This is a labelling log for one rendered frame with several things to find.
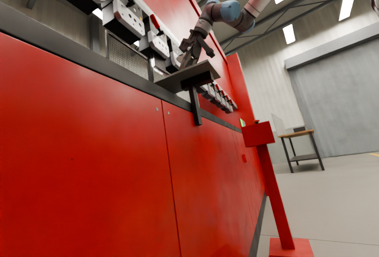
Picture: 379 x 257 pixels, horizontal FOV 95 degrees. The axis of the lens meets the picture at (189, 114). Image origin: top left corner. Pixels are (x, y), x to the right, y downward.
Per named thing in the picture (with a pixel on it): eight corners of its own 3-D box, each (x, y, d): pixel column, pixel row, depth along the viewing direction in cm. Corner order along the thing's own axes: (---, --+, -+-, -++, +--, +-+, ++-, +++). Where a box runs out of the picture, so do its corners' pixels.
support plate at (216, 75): (208, 61, 67) (207, 58, 67) (153, 83, 77) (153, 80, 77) (221, 77, 83) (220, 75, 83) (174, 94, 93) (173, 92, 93)
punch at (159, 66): (155, 69, 83) (153, 52, 86) (151, 70, 84) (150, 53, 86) (167, 76, 92) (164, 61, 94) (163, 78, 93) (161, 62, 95)
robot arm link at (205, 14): (217, -6, 76) (205, -2, 83) (206, 17, 77) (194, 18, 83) (227, 7, 82) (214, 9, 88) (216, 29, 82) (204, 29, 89)
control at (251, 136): (275, 142, 94) (266, 110, 99) (245, 147, 101) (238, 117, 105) (275, 142, 112) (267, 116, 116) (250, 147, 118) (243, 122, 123)
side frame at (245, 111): (274, 195, 240) (237, 52, 300) (216, 199, 274) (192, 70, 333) (274, 191, 262) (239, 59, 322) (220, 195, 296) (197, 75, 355)
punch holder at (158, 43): (152, 44, 80) (149, 15, 84) (138, 51, 83) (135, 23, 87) (170, 58, 93) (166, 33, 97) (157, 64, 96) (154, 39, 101)
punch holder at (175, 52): (175, 62, 98) (171, 38, 102) (162, 68, 101) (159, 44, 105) (186, 72, 111) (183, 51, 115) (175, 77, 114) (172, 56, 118)
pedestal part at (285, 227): (295, 249, 88) (266, 143, 102) (282, 248, 91) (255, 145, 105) (294, 243, 94) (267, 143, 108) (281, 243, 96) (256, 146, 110)
